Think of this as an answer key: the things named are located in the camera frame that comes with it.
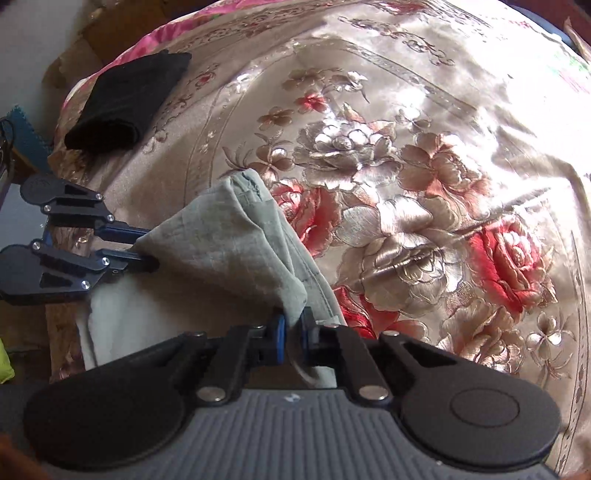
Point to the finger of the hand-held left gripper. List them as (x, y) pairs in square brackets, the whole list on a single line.
[(134, 262), (115, 232)]

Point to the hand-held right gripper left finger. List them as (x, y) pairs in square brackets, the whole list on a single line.
[(278, 340)]

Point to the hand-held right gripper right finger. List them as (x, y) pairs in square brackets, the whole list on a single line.
[(304, 339)]

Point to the grey-green pants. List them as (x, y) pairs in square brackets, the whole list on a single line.
[(221, 240)]

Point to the green object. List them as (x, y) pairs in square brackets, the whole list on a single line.
[(4, 362)]

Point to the blue zigzag-edged cloth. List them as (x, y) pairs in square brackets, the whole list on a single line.
[(30, 134)]

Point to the black folded cloth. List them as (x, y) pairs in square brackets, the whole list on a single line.
[(124, 101)]

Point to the brown cardboard box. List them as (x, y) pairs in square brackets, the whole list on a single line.
[(69, 60)]

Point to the floral satin bedspread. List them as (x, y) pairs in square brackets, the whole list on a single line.
[(415, 184)]

